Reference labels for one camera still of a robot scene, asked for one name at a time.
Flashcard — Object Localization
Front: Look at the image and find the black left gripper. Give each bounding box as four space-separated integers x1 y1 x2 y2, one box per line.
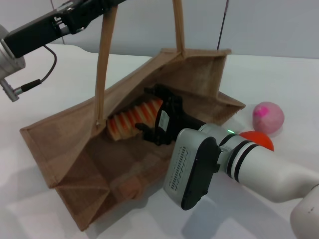
4 0 125 58

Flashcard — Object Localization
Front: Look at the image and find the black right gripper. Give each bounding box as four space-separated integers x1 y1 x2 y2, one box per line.
134 84 208 147

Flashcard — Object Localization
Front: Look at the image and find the orange striped sliced bread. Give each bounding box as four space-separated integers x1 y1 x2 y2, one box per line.
106 98 164 141

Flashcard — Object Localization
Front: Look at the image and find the brown jute handbag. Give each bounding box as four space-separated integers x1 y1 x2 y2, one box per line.
19 0 246 232

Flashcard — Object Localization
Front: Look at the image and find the orange pear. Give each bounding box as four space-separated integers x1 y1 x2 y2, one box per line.
239 130 275 152

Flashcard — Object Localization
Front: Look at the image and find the pink round fruit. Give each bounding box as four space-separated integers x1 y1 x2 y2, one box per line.
252 101 285 136

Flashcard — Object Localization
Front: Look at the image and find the dark arm cable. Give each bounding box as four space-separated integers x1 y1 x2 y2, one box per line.
21 44 58 93

